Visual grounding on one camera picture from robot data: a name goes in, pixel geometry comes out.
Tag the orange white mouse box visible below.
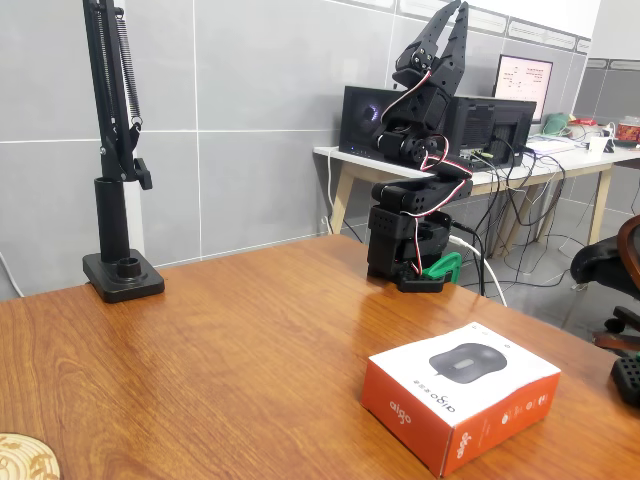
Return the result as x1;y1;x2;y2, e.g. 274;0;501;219
360;321;562;479

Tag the black leader robot arm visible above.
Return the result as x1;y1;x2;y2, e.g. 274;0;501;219
609;351;640;405

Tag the black computer case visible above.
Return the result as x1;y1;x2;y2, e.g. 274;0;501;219
338;85;538;170

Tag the computer monitor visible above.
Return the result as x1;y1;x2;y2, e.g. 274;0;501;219
492;54;555;126

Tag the green object on white table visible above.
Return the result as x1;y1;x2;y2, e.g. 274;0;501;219
542;113;572;138

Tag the stack of papers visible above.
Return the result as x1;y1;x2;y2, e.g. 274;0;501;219
524;133;577;154

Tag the white table with wooden legs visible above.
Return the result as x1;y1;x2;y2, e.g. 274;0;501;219
313;134;640;260

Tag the green table clamp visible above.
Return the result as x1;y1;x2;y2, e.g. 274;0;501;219
419;251;464;286

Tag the black office chair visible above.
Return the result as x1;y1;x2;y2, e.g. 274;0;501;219
569;214;640;357

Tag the round wooden coaster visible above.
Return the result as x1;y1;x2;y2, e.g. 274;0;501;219
0;432;61;480

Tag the black power cable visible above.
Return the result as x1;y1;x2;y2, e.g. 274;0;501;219
449;221;487;297

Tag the white cable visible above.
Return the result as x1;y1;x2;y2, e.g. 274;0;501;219
448;235;509;309

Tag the black boom base with post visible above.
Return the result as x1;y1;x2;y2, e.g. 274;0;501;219
82;175;166;305

